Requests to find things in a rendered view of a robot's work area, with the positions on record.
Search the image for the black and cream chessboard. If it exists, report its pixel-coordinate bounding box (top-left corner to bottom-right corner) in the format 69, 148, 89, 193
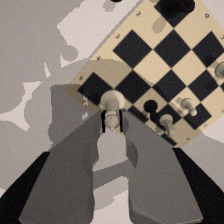
64, 0, 224, 148

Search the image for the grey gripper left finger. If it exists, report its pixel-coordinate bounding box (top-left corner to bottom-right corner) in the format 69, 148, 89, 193
0, 109, 107, 224

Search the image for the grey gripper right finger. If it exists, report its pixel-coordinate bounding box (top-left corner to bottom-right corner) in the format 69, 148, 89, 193
119, 108, 224, 224

